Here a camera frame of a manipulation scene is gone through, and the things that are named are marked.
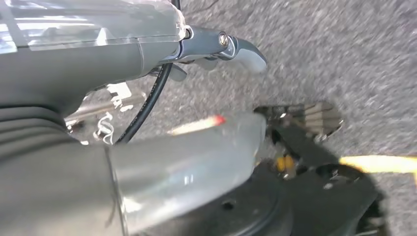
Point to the black robot foot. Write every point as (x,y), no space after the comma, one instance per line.
(309,146)

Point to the yellow floor tape square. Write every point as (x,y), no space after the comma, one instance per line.
(378,164)

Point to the black round robot joint disc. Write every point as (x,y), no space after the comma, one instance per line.
(244,211)

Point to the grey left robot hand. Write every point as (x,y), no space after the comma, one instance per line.
(97,55)

